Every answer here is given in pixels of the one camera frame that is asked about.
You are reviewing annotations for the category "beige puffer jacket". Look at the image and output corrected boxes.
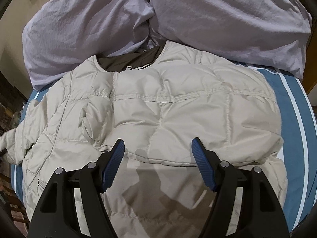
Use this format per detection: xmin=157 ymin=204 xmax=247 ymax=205
xmin=0 ymin=40 xmax=289 ymax=238

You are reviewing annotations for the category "blue white striped bedsheet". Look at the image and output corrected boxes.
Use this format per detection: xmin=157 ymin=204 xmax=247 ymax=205
xmin=10 ymin=61 xmax=315 ymax=231

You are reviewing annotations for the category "lavender pillow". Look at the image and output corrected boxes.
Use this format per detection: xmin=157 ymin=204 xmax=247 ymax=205
xmin=149 ymin=0 xmax=312 ymax=79

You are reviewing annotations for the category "lavender duvet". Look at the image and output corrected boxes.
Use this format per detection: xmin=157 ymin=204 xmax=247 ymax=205
xmin=22 ymin=0 xmax=155 ymax=90

